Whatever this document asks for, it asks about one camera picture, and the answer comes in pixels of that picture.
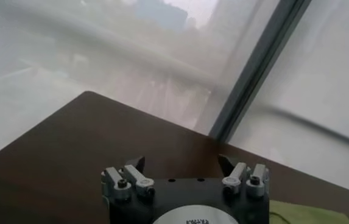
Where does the grey outdoor handrail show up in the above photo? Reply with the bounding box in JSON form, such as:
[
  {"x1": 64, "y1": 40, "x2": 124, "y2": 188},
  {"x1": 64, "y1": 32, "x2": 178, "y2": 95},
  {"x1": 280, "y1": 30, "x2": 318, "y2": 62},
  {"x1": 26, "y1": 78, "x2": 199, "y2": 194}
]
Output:
[{"x1": 253, "y1": 102, "x2": 349, "y2": 152}]

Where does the lime green printed t-shirt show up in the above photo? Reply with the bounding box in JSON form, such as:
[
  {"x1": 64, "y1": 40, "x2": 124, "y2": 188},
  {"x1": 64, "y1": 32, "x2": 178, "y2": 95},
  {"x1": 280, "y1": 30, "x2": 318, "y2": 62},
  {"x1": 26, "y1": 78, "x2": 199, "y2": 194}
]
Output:
[{"x1": 268, "y1": 200, "x2": 349, "y2": 224}]

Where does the dark vertical window mullion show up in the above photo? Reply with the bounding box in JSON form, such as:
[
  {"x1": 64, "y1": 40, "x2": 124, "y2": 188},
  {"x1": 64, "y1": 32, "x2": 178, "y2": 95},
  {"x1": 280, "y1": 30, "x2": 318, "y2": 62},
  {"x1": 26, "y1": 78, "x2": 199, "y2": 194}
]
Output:
[{"x1": 208, "y1": 0, "x2": 314, "y2": 144}]

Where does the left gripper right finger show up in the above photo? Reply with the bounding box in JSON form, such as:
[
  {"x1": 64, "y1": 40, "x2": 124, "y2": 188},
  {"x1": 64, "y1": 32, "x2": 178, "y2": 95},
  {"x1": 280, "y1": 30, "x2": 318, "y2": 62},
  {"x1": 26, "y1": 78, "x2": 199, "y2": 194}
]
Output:
[{"x1": 217, "y1": 153, "x2": 270, "y2": 198}]

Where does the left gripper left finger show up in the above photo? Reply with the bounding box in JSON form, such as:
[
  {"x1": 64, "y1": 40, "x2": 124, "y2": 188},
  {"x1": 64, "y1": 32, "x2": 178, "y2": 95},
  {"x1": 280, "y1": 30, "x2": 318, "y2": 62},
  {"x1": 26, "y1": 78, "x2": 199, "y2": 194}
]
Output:
[{"x1": 100, "y1": 156, "x2": 156, "y2": 201}]

